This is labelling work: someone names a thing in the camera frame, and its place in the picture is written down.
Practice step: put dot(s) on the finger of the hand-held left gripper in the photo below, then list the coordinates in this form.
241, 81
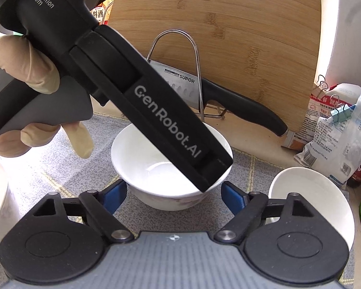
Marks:
213, 177

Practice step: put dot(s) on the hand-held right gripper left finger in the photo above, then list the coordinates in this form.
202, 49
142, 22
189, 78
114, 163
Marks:
115, 196

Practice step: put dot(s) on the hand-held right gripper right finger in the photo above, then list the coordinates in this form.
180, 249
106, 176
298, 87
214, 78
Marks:
233, 195

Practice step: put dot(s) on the white ceramic bowl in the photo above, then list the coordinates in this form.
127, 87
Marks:
313, 183
129, 156

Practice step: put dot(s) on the pink floral white bowl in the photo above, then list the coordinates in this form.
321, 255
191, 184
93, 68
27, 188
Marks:
0, 204

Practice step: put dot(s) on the person's left hand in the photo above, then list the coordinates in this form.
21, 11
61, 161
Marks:
24, 60

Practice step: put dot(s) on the grey and teal checked towel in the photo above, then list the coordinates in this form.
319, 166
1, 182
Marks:
78, 174

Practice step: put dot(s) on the orange liquid plastic jug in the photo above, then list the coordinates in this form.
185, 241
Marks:
100, 13

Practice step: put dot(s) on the white seasoning bag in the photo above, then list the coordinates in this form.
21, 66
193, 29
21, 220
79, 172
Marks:
328, 144

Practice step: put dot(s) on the bamboo cutting board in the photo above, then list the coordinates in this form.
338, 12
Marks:
228, 36

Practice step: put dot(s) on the red-print seasoning bag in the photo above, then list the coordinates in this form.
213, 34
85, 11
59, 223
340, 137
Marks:
314, 108

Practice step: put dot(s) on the blue binder clip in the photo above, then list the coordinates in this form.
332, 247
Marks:
337, 116

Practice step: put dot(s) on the metal binder clip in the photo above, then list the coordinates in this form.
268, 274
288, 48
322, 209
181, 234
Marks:
322, 84

